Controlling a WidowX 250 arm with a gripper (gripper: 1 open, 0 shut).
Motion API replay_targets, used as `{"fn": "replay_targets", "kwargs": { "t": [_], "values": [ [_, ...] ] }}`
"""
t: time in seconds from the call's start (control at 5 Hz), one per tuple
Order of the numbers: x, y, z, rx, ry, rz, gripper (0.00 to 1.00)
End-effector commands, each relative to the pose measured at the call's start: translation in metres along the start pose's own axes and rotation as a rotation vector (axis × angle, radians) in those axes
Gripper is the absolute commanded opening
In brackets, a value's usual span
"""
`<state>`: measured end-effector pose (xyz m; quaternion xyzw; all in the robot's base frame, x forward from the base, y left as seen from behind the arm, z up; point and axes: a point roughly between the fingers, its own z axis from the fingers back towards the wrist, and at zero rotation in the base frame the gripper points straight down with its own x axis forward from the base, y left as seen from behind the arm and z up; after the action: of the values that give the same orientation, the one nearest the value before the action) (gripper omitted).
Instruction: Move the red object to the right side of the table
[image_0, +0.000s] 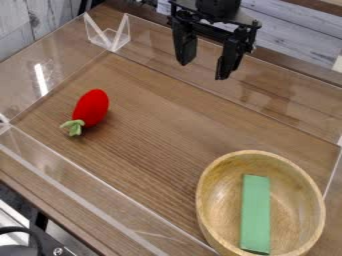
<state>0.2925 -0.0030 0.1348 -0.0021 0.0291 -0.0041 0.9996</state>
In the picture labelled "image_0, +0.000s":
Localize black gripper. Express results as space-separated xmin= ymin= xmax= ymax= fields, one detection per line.
xmin=168 ymin=0 xmax=262 ymax=80

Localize red plush strawberry toy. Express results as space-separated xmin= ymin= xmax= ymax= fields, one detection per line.
xmin=60 ymin=89 xmax=109 ymax=136

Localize clear acrylic tray walls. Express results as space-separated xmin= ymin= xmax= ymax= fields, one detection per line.
xmin=0 ymin=7 xmax=342 ymax=256

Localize wooden bowl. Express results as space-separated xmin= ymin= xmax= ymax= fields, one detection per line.
xmin=195 ymin=150 xmax=326 ymax=256

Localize green rectangular block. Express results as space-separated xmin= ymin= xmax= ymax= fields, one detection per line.
xmin=240 ymin=175 xmax=270 ymax=255

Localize black table leg bracket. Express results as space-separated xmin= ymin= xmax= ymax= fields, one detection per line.
xmin=29 ymin=210 xmax=76 ymax=256

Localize black cable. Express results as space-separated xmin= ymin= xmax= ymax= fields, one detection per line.
xmin=0 ymin=226 xmax=45 ymax=256

